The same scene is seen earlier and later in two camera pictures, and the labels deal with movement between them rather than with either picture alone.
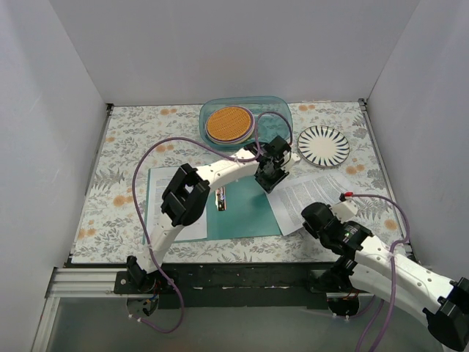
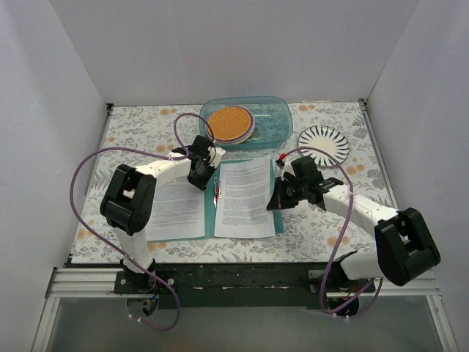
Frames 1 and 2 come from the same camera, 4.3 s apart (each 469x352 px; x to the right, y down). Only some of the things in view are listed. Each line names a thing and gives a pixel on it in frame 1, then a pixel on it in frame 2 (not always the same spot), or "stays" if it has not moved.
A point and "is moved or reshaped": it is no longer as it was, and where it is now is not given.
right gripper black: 310,227 → 280,194
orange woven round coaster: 229,125 stays
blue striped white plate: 323,146 stays
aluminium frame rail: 99,283 stays
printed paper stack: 288,199 is moved or reshaped
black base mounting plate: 232,285 stays
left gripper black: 270,177 → 199,177
